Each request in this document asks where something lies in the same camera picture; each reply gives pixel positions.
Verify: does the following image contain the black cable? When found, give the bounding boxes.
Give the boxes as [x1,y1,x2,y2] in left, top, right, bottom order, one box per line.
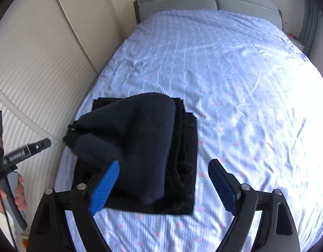
[0,181,18,252]

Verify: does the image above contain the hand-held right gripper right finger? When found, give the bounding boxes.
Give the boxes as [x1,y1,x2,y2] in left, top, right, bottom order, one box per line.
[208,159,301,252]

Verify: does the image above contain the dark navy pants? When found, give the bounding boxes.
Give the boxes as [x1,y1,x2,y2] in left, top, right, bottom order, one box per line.
[62,92,178,205]

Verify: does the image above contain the grey-green curtain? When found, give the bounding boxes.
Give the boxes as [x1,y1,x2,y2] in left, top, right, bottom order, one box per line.
[299,0,321,56]

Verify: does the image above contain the white nightstand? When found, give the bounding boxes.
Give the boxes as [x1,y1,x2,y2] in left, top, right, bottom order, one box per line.
[286,31,306,50]

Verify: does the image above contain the person's left hand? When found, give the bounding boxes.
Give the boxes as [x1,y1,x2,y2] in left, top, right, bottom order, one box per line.
[0,175,27,214]

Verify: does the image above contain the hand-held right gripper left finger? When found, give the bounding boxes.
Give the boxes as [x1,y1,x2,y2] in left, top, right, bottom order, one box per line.
[26,160,120,252]

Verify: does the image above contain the grey padded headboard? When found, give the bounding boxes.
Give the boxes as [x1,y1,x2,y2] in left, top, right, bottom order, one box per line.
[133,0,286,30]

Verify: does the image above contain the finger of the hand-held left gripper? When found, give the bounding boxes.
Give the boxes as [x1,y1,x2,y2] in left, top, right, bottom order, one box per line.
[26,138,52,155]

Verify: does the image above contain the black folded clothes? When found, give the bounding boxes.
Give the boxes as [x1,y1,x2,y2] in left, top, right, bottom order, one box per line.
[71,97,199,215]

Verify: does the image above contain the bed with blue striped sheet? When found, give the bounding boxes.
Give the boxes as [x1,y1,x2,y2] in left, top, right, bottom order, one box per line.
[54,9,323,252]

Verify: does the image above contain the cream wardrobe doors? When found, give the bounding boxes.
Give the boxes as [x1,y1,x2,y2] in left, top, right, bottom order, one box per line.
[0,0,130,252]

